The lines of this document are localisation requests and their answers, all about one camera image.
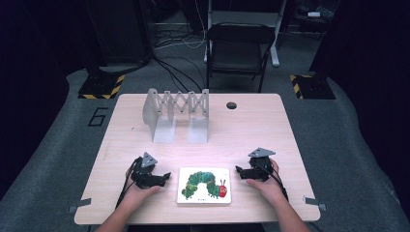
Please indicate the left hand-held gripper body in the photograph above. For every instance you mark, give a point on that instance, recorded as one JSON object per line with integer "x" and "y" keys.
{"x": 145, "y": 175}

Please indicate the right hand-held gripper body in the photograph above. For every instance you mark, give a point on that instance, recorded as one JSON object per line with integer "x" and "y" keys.
{"x": 261, "y": 167}

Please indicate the caterpillar picture book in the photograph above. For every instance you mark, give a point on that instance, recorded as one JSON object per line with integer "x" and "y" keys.
{"x": 203, "y": 194}

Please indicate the grey expanding metal book rack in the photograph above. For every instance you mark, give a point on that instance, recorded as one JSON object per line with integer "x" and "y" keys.
{"x": 162, "y": 132}

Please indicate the person's left hand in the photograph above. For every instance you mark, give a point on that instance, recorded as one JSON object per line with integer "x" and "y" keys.
{"x": 138, "y": 193}

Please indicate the person's right hand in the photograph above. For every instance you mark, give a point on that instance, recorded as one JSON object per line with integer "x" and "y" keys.
{"x": 267, "y": 188}

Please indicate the black yellow striped stand base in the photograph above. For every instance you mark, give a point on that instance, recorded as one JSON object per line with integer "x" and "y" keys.
{"x": 314, "y": 87}
{"x": 100, "y": 87}

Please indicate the black folding chair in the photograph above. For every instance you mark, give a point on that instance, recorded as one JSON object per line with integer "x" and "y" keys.
{"x": 237, "y": 58}

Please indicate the black stand column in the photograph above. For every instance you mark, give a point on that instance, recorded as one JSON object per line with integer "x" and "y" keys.
{"x": 116, "y": 32}

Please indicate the small white box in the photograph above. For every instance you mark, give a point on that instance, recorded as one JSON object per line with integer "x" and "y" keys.
{"x": 314, "y": 14}

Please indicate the grey metal table bracket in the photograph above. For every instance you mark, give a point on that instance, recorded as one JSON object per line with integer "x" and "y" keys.
{"x": 79, "y": 204}
{"x": 314, "y": 202}

